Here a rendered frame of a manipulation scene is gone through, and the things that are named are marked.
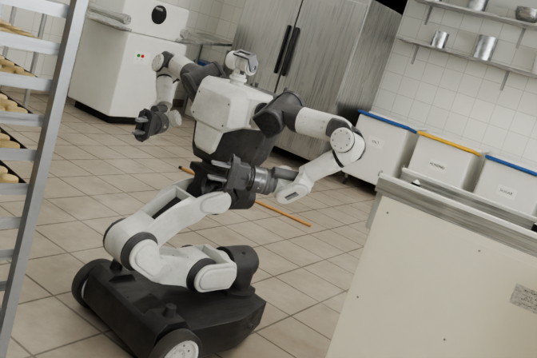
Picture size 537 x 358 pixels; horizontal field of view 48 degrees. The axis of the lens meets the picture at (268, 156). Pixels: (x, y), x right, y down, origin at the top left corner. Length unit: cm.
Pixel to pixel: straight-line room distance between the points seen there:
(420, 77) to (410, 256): 463
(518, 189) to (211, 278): 371
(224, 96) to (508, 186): 385
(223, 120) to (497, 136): 448
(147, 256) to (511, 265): 116
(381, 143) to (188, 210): 396
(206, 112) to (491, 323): 116
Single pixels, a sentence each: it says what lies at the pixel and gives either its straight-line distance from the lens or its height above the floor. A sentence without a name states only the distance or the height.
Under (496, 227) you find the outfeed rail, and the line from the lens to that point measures 198.
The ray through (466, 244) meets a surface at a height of 79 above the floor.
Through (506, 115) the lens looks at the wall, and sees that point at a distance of 629.
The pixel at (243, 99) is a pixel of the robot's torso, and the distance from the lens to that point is 208.
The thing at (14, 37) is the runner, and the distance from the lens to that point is 150.
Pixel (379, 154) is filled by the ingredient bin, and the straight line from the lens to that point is 595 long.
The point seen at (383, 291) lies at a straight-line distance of 209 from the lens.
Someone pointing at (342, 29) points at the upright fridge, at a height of 145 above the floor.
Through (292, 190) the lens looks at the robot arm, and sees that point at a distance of 195.
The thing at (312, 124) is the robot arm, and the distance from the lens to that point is 196.
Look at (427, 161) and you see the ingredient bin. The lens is 578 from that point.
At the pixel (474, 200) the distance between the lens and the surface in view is 227.
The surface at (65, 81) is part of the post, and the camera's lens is 154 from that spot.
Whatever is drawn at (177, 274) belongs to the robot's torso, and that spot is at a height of 29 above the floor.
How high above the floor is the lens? 124
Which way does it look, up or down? 11 degrees down
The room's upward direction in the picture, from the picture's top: 17 degrees clockwise
